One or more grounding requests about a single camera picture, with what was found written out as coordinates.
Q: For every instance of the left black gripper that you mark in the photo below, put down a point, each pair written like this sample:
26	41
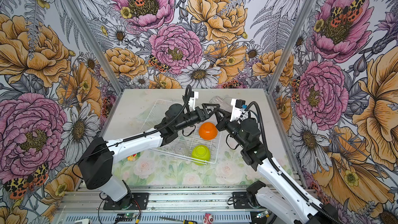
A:
206	110

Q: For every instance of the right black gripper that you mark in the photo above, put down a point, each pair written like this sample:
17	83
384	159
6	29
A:
222	122

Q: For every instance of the clear plastic cup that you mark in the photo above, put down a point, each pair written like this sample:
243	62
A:
224	102
181	149

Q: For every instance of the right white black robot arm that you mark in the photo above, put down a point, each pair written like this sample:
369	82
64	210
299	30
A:
293	204

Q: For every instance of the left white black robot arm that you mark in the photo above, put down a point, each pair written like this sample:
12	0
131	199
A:
96	164

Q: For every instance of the orange plastic bowl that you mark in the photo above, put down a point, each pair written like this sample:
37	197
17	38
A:
208	131

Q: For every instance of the lime green plastic bowl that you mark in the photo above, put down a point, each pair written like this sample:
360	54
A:
201	155

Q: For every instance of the colourful smiling flower toy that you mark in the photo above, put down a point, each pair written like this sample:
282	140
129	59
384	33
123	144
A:
133	157

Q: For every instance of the red white small object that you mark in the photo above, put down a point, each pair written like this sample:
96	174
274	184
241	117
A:
208	218

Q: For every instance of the green circuit board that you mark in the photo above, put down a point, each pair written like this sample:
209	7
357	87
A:
126	217

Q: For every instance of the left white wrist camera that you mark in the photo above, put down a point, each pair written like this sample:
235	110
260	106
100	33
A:
194	95

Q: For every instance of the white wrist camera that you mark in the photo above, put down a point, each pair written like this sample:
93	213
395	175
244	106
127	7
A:
238	109
194	95

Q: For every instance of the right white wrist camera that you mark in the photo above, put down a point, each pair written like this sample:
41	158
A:
238	109

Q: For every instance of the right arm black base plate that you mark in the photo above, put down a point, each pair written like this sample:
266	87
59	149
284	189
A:
240	200

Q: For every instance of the aluminium frame rail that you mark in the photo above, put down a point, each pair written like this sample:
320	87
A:
161	198

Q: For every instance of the yellow handled screwdriver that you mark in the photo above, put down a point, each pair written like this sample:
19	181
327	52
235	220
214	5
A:
179	221

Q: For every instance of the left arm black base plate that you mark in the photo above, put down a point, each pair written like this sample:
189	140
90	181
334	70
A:
136	201

